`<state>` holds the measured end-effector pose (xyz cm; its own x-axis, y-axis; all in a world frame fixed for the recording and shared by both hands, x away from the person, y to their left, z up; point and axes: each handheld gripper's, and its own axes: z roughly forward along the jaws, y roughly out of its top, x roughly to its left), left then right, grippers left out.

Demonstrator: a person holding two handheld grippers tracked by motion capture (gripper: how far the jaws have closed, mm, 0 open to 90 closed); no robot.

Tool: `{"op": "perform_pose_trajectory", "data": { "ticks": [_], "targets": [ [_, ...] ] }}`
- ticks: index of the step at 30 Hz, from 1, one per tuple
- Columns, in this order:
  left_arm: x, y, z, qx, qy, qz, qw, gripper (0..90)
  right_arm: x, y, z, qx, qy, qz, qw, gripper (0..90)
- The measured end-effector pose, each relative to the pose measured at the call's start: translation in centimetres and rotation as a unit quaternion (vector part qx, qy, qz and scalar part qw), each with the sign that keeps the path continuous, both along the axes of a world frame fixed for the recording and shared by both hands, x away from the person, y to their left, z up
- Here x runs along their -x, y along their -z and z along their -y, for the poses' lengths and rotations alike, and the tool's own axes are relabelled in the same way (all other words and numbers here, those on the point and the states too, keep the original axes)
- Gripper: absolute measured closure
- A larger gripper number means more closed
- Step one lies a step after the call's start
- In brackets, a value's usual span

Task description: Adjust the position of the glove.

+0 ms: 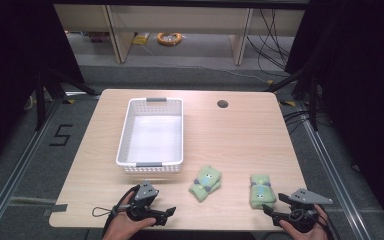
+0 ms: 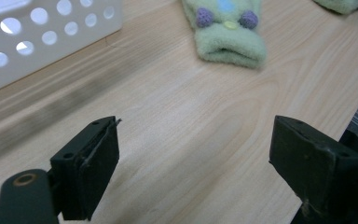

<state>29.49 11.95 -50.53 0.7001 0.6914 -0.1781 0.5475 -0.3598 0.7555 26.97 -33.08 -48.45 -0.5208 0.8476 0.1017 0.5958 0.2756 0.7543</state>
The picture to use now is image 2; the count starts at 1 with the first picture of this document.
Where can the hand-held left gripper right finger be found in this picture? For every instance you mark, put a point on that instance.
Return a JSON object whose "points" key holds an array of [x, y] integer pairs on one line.
{"points": [[317, 168]]}

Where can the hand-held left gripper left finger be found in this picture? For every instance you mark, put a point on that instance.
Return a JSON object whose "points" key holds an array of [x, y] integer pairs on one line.
{"points": [[87, 174]]}

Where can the white perforated plastic basket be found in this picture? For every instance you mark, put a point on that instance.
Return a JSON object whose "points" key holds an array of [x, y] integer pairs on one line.
{"points": [[59, 53]]}

